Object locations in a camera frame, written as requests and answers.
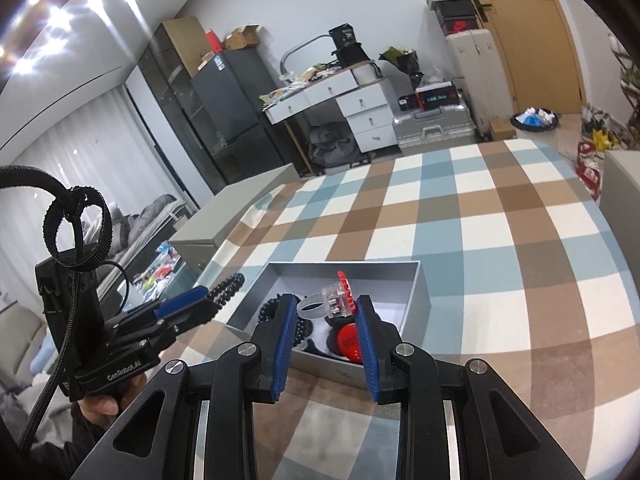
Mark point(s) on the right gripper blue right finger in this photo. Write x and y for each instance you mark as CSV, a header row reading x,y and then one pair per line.
x,y
377,341

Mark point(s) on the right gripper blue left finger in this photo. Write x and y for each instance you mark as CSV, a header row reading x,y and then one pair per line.
x,y
274,335

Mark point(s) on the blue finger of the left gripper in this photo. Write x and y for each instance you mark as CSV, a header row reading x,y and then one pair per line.
x,y
187,299
179,320

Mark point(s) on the red China badge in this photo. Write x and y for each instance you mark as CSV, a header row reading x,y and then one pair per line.
x,y
343,341

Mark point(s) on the left hand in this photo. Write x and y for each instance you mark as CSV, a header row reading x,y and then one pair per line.
x,y
102,410

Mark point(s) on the grey cardboard box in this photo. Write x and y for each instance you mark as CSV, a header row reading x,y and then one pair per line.
x,y
328,291

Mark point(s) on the grey left nightstand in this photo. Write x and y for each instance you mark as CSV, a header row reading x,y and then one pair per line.
x,y
198,239

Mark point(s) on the plaid bed cover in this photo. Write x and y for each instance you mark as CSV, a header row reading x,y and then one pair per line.
x,y
521,269

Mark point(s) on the black refrigerator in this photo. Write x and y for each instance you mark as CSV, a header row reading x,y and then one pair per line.
x,y
244,143

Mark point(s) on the silver aluminium suitcase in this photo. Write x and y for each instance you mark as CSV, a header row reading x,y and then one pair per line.
x,y
448,126

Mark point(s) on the white dressing desk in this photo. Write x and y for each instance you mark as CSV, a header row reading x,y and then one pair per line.
x,y
369,108

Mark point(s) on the black red shoe box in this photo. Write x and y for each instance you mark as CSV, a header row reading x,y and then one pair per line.
x,y
433,96

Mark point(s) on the black basket with items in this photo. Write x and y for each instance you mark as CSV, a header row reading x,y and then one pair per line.
x,y
535,119

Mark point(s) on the black flower bouquet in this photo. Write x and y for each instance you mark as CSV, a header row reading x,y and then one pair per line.
x,y
404,60

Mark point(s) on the black gift bag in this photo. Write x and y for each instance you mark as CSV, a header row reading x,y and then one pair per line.
x,y
348,50

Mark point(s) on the white upright suitcase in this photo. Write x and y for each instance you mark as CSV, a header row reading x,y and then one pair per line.
x,y
478,63

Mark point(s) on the stacked shoe boxes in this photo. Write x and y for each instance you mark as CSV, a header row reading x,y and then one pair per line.
x,y
454,16

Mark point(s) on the wooden door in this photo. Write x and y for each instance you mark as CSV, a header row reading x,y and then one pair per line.
x,y
537,51

